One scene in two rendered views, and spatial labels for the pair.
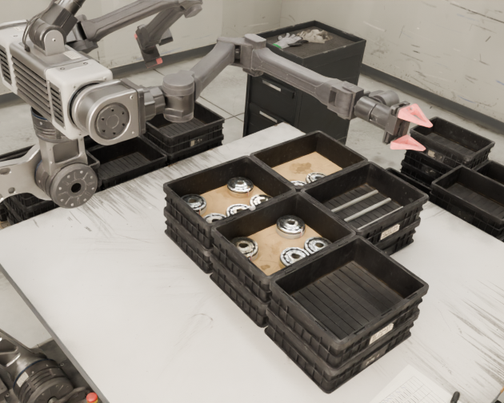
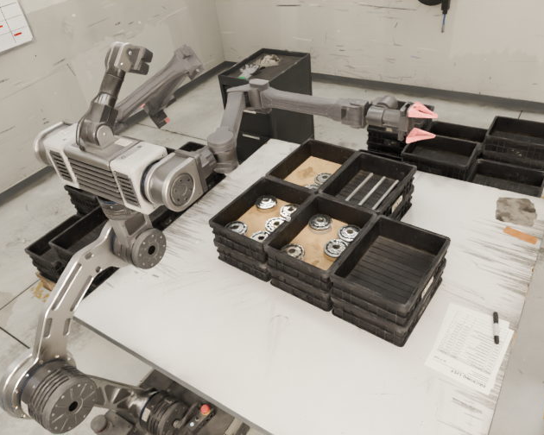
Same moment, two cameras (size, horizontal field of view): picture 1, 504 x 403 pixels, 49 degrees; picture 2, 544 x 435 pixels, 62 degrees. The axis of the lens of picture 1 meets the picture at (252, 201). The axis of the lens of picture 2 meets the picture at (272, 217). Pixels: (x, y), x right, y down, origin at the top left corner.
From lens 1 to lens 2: 0.26 m
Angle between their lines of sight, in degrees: 6
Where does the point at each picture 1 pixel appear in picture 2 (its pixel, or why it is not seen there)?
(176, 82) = (220, 140)
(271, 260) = (317, 255)
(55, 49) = (107, 141)
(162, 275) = (232, 294)
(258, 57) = (267, 97)
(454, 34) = (369, 28)
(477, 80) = (395, 59)
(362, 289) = (396, 256)
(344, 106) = (356, 119)
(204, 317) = (281, 318)
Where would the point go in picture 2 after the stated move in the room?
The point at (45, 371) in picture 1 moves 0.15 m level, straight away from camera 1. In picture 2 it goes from (161, 401) to (145, 378)
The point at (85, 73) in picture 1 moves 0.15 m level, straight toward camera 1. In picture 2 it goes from (144, 155) to (163, 180)
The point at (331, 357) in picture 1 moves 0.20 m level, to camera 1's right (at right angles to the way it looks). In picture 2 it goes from (400, 318) to (455, 305)
